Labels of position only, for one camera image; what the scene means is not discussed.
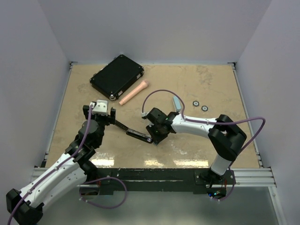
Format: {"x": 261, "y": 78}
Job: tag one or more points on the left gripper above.
{"x": 108, "y": 119}

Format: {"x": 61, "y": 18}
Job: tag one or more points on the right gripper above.
{"x": 156, "y": 139}

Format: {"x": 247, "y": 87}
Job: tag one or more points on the black stapler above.
{"x": 133, "y": 133}

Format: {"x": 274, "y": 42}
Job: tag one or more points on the blue white stapler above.
{"x": 176, "y": 103}

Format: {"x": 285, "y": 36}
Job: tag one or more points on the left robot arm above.
{"x": 27, "y": 205}

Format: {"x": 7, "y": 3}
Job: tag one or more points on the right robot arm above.
{"x": 226, "y": 137}

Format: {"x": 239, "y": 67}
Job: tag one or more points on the black hard case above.
{"x": 116, "y": 77}

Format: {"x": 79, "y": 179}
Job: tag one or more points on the silver round disc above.
{"x": 204, "y": 108}
{"x": 196, "y": 103}

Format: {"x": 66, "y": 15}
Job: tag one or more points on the pink cylindrical tube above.
{"x": 144, "y": 84}

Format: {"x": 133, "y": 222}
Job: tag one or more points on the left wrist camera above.
{"x": 100, "y": 107}

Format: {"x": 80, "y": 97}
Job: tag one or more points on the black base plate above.
{"x": 197, "y": 181}

